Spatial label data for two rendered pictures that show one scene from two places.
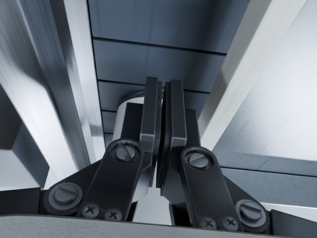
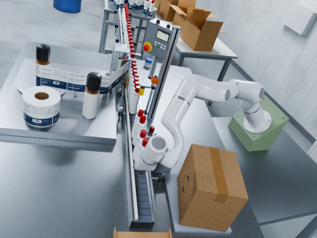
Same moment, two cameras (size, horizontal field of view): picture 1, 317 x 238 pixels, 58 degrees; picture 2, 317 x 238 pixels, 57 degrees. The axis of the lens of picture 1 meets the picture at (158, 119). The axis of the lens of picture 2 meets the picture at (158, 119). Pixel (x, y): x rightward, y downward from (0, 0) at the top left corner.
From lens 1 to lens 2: 1.42 m
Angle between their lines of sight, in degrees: 19
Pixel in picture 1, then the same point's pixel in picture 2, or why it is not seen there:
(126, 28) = (142, 178)
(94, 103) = not seen: hidden behind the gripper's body
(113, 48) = (144, 176)
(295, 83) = (112, 171)
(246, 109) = (117, 164)
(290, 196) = (96, 139)
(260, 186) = (104, 140)
